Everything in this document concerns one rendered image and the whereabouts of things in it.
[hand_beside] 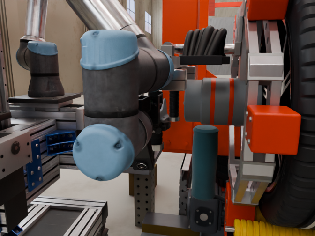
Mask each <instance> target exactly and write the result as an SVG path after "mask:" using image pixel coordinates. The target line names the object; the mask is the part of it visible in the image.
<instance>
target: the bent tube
mask: <svg viewBox="0 0 315 236"><path fill-rule="evenodd" d="M242 31H243V17H242V16H239V25H238V41H237V42H235V43H234V44H225V49H224V53H225V54H233V55H234V56H237V57H241V47H242ZM183 47H184V45H183V44H173V43H170V42H164V43H163V45H161V50H162V51H163V52H165V53H166V54H168V55H169V56H174V54H183Z"/></svg>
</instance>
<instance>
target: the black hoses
mask: <svg viewBox="0 0 315 236"><path fill-rule="evenodd" d="M226 35H227V30H226V29H225V28H221V29H220V30H219V29H215V28H214V27H213V26H211V25H210V26H207V27H206V28H202V29H201V30H200V29H195V30H194V31H193V30H189V31H188V33H187V34H186V37H185V42H184V47H183V54H182V56H180V64H181V65H222V64H230V56H226V55H225V53H224V49H225V39H226Z"/></svg>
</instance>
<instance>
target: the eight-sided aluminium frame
mask: <svg viewBox="0 0 315 236"><path fill-rule="evenodd" d="M239 16H242V17H243V18H244V19H245V39H246V81H245V84H246V97H245V111H244V125H243V126H234V125H228V127H229V159H228V176H229V179H230V187H231V201H232V203H233V205H238V206H247V207H256V205H259V200H260V198H261V197H262V195H263V193H264V191H265V190H266V188H267V186H268V184H269V183H271V182H272V179H273V175H274V170H275V166H276V161H275V154H266V153H253V152H251V151H250V148H249V146H248V143H247V141H246V138H245V136H244V133H245V131H246V119H247V116H246V111H247V106H248V105H257V96H258V85H264V86H267V97H266V105H273V106H280V96H281V86H282V82H283V81H284V53H282V52H281V45H280V39H279V32H278V23H277V20H263V26H264V35H265V44H266V53H259V48H258V36H257V25H256V21H249V20H248V16H247V8H246V0H243V3H242V5H241V7H240V8H239V9H238V10H237V15H236V29H237V20H238V19H239ZM235 42H236V31H235V39H234V43H235ZM238 71H239V57H235V56H232V59H231V78H237V74H238ZM234 127H240V160H239V159H235V150H234Z"/></svg>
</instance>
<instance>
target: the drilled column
mask: <svg viewBox="0 0 315 236"><path fill-rule="evenodd" d="M134 199H135V226H140V227H142V222H143V220H144V218H145V215H146V213H147V212H155V165H154V169H153V170H152V171H151V172H150V174H149V175H142V174H134ZM138 222H139V223H138Z"/></svg>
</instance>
